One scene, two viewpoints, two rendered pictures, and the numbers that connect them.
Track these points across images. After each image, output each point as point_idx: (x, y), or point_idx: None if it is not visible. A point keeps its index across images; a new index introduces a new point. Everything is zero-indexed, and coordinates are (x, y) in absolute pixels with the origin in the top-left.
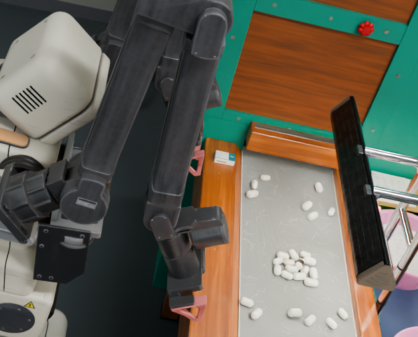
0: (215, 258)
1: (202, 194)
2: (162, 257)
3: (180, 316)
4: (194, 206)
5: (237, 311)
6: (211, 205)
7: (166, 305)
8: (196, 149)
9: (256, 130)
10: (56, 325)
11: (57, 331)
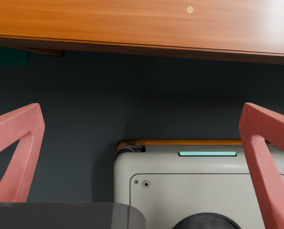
0: (216, 9)
1: (24, 34)
2: (7, 62)
3: (221, 60)
4: (16, 43)
5: None
6: (54, 13)
7: (57, 52)
8: (40, 123)
9: None
10: (138, 166)
11: (143, 163)
